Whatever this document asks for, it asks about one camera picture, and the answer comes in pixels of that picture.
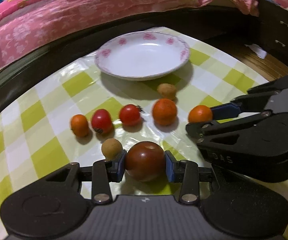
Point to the green checkered plastic tablecloth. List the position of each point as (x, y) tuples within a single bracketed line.
[(35, 135)]

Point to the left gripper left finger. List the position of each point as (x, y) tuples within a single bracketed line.
[(105, 171)]

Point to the small orange tangerine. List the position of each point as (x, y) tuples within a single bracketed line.
[(200, 113)]

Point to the red cherry tomato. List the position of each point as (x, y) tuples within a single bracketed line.
[(101, 121), (130, 115)]

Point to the dark wooden nightstand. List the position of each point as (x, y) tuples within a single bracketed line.
[(274, 30)]

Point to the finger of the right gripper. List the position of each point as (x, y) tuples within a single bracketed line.
[(199, 130), (244, 105)]

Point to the dark red large tomato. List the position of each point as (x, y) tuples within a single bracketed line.
[(145, 161)]

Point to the small orange kumquat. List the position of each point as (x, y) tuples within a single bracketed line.
[(79, 125)]

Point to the pink floral bed quilt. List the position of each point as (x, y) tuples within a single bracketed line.
[(26, 25)]

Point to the white floral porcelain plate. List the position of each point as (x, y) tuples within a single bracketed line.
[(142, 55)]

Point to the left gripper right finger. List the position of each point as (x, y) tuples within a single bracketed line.
[(175, 170)]

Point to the large orange tangerine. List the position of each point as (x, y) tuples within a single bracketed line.
[(164, 112)]

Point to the white crumpled paper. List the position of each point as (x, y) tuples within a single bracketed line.
[(257, 50)]

